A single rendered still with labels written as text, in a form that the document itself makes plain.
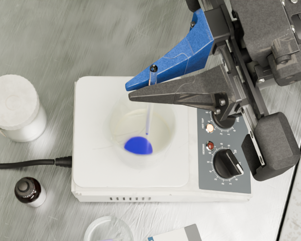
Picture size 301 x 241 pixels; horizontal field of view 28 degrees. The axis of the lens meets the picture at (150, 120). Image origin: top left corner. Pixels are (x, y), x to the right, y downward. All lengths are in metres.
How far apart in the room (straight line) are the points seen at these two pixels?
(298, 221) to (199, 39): 0.34
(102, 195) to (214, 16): 0.26
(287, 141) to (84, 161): 0.26
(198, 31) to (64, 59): 0.33
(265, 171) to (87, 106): 0.25
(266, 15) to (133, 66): 0.36
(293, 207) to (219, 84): 0.32
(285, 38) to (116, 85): 0.28
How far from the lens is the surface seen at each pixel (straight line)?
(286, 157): 0.42
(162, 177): 0.62
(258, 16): 0.40
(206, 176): 0.65
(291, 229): 0.72
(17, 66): 0.75
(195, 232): 0.70
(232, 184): 0.67
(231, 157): 0.65
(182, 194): 0.64
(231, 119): 0.68
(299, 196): 0.73
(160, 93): 0.44
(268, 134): 0.42
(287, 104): 0.75
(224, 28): 0.45
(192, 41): 0.45
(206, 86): 0.44
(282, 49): 0.40
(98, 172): 0.62
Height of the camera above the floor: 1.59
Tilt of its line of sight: 75 degrees down
